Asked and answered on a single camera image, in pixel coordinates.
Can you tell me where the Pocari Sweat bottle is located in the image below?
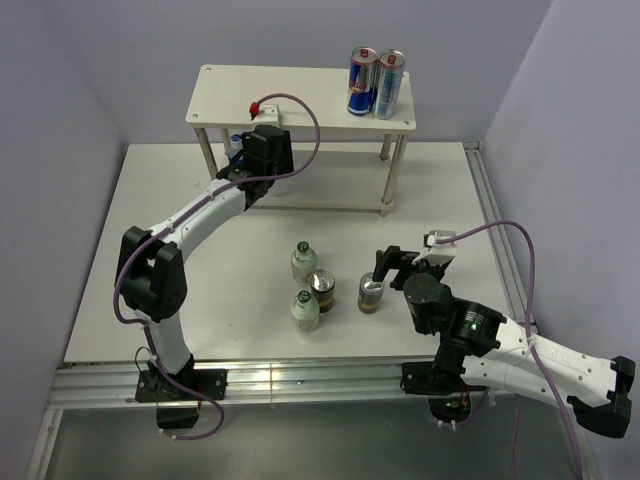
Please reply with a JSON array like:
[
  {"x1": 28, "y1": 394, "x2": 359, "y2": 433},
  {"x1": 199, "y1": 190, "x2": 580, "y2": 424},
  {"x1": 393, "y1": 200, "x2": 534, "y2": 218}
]
[
  {"x1": 227, "y1": 133, "x2": 244, "y2": 165},
  {"x1": 269, "y1": 179, "x2": 289, "y2": 197}
]

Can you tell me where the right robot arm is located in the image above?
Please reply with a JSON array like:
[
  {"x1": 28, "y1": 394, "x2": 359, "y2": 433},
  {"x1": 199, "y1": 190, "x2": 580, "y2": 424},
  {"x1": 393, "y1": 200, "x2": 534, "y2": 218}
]
[{"x1": 373, "y1": 246, "x2": 635, "y2": 439}]

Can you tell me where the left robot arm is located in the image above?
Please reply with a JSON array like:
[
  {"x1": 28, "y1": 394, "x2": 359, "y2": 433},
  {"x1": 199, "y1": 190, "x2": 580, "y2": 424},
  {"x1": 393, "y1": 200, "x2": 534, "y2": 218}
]
[{"x1": 112, "y1": 125, "x2": 294, "y2": 399}]

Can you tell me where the white two-tier shelf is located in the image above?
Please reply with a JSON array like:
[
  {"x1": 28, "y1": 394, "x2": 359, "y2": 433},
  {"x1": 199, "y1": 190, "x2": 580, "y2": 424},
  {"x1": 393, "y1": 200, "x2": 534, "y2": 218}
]
[{"x1": 185, "y1": 65, "x2": 416, "y2": 216}]

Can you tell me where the grey coffee can right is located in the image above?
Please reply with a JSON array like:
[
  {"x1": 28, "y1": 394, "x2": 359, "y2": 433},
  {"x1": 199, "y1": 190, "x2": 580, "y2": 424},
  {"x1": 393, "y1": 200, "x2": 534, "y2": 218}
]
[{"x1": 357, "y1": 272, "x2": 385, "y2": 314}]

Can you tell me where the black coffee can left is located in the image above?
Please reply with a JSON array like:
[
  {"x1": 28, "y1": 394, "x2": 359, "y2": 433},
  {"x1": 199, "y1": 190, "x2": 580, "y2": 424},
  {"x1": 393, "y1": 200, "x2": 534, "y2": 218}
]
[{"x1": 309, "y1": 269, "x2": 335, "y2": 313}]

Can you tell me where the green cap glass bottle far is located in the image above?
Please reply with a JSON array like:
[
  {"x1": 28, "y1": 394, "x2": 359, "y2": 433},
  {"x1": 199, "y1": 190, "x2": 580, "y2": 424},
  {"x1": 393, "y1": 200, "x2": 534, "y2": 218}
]
[{"x1": 291, "y1": 241, "x2": 318, "y2": 285}]

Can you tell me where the green cap glass bottle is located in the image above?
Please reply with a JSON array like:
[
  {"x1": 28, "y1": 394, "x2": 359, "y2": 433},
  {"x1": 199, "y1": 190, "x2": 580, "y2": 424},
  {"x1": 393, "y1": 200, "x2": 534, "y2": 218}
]
[
  {"x1": 291, "y1": 241, "x2": 318, "y2": 285},
  {"x1": 291, "y1": 290, "x2": 320, "y2": 332}
]

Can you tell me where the green cap glass bottle near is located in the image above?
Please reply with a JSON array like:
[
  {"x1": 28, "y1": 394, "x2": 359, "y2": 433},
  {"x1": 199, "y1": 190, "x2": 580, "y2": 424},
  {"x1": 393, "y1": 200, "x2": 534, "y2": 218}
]
[{"x1": 291, "y1": 290, "x2": 320, "y2": 332}]

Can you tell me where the blue Red Bull can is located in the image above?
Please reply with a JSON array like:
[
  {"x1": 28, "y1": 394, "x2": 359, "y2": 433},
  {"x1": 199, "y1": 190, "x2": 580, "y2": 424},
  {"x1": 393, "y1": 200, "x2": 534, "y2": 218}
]
[{"x1": 347, "y1": 46, "x2": 378, "y2": 116}]

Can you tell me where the silver Red Bull can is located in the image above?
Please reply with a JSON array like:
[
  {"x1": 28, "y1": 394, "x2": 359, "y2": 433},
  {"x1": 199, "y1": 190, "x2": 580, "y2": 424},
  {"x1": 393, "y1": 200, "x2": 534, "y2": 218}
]
[{"x1": 371, "y1": 49, "x2": 406, "y2": 119}]

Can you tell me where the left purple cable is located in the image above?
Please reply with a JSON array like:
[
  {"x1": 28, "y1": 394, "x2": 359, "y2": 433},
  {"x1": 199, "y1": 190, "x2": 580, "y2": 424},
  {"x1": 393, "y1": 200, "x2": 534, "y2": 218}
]
[{"x1": 113, "y1": 92, "x2": 322, "y2": 440}]

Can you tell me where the purple cable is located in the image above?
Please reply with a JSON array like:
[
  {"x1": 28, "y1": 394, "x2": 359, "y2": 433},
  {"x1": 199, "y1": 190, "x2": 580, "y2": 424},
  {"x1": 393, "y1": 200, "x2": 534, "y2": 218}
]
[
  {"x1": 113, "y1": 92, "x2": 322, "y2": 440},
  {"x1": 434, "y1": 221, "x2": 584, "y2": 480}
]

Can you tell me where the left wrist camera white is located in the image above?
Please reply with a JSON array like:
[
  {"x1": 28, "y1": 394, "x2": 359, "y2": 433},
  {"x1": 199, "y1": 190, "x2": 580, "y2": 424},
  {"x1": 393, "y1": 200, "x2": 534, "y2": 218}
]
[{"x1": 249, "y1": 102, "x2": 280, "y2": 128}]

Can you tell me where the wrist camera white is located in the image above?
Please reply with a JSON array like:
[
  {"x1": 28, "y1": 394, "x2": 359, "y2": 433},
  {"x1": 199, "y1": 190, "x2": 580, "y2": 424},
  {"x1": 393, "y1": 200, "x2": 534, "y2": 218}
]
[
  {"x1": 249, "y1": 102, "x2": 280, "y2": 128},
  {"x1": 412, "y1": 230, "x2": 457, "y2": 266}
]

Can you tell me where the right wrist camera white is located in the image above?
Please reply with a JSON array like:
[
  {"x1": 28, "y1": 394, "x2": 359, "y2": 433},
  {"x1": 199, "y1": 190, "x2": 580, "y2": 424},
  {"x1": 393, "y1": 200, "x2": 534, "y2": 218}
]
[{"x1": 412, "y1": 230, "x2": 457, "y2": 266}]

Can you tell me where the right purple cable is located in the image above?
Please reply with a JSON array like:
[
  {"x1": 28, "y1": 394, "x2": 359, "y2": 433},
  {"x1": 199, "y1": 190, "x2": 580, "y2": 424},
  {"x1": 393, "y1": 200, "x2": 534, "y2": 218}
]
[{"x1": 434, "y1": 221, "x2": 584, "y2": 480}]

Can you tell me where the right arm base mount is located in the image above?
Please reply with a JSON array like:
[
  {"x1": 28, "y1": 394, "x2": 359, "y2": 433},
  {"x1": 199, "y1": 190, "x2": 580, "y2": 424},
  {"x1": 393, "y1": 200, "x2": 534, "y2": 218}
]
[{"x1": 399, "y1": 361, "x2": 491, "y2": 431}]

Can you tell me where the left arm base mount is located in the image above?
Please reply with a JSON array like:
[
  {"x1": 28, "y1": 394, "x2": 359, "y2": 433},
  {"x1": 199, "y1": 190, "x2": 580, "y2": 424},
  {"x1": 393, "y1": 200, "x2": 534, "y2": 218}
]
[{"x1": 134, "y1": 364, "x2": 227, "y2": 432}]

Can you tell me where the aluminium front rail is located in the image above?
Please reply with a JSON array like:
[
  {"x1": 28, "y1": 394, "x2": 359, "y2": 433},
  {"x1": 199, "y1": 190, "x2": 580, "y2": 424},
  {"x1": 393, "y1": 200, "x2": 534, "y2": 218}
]
[{"x1": 26, "y1": 359, "x2": 478, "y2": 479}]

